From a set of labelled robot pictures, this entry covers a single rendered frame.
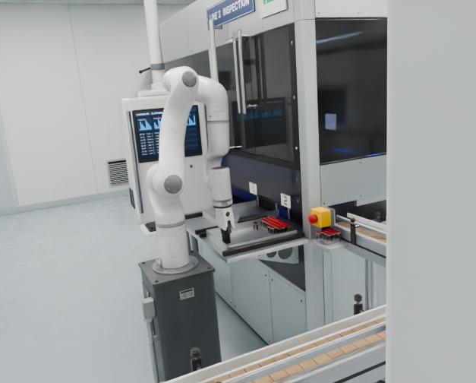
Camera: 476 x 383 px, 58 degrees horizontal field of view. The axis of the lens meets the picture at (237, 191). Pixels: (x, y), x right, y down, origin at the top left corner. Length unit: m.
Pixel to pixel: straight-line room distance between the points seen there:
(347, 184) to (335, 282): 0.47
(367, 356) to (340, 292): 1.06
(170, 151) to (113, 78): 5.58
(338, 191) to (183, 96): 0.81
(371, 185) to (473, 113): 1.87
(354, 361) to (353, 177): 1.09
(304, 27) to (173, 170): 0.77
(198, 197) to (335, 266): 1.06
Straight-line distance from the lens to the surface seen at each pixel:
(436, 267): 0.27
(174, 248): 1.74
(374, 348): 1.13
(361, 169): 2.04
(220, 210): 1.81
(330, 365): 1.06
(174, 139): 1.66
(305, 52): 1.84
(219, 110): 1.73
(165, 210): 1.71
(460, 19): 0.24
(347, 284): 2.16
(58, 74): 7.11
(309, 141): 1.85
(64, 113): 7.09
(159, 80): 2.68
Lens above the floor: 1.55
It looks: 13 degrees down
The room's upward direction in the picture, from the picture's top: 4 degrees counter-clockwise
